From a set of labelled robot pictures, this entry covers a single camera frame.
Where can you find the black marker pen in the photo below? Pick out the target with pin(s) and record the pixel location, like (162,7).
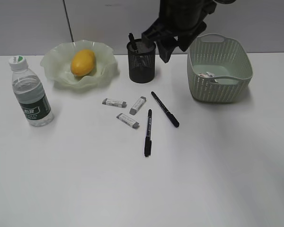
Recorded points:
(135,49)
(147,145)
(169,115)

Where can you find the yellow mango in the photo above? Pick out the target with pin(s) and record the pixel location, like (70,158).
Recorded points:
(83,63)

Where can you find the grey white eraser lower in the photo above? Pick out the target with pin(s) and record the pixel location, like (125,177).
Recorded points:
(128,121)

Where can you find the grey white eraser upper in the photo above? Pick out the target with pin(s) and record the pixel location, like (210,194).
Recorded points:
(137,105)

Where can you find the pale green wavy glass plate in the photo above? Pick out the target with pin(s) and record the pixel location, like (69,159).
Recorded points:
(57,65)

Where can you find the grey white eraser left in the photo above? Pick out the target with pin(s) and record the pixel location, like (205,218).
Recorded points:
(115,103)

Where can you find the pale green plastic basket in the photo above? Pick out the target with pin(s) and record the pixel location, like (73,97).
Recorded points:
(226,58)

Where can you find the black mesh pen holder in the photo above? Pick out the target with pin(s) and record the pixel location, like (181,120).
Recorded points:
(148,55)

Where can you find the white waste paper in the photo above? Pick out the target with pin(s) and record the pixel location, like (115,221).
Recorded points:
(208,75)

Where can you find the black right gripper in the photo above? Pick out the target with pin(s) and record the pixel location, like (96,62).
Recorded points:
(179,23)

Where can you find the clear water bottle green label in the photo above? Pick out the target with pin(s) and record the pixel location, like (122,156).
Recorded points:
(29,92)

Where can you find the grey white eraser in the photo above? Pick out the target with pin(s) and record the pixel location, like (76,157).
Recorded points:
(137,105)
(115,103)
(128,121)

